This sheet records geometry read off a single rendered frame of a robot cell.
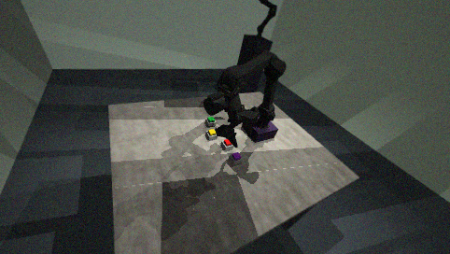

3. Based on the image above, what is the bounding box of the purple button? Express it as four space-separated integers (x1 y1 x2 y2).
229 152 243 165

